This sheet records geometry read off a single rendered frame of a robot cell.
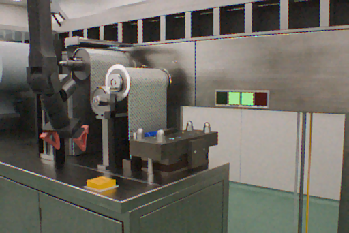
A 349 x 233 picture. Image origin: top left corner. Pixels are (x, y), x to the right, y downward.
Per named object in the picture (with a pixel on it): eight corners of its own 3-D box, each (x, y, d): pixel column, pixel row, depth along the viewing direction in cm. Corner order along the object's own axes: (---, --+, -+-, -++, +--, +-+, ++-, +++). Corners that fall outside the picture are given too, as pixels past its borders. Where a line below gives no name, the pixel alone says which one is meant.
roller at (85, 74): (73, 80, 158) (72, 50, 157) (112, 80, 178) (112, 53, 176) (91, 79, 150) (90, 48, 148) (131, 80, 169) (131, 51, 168)
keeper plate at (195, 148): (187, 167, 136) (187, 140, 135) (201, 163, 144) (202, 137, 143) (192, 169, 134) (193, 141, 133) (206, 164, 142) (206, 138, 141)
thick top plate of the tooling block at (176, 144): (129, 154, 132) (129, 139, 131) (189, 141, 163) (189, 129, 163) (161, 160, 122) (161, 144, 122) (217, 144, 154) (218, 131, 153)
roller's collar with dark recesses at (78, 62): (66, 71, 151) (66, 56, 150) (77, 71, 155) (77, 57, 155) (75, 71, 147) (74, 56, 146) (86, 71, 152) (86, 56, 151)
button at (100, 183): (86, 187, 113) (86, 180, 113) (102, 182, 118) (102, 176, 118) (99, 191, 109) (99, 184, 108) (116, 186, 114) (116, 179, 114)
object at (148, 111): (129, 140, 137) (128, 93, 135) (165, 133, 156) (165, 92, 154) (129, 140, 137) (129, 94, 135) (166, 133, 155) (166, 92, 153)
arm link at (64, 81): (24, 76, 92) (49, 76, 89) (46, 58, 101) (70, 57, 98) (39, 112, 98) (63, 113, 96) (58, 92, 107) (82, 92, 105)
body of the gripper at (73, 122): (54, 122, 106) (46, 102, 102) (82, 122, 103) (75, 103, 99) (43, 134, 101) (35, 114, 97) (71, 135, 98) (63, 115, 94)
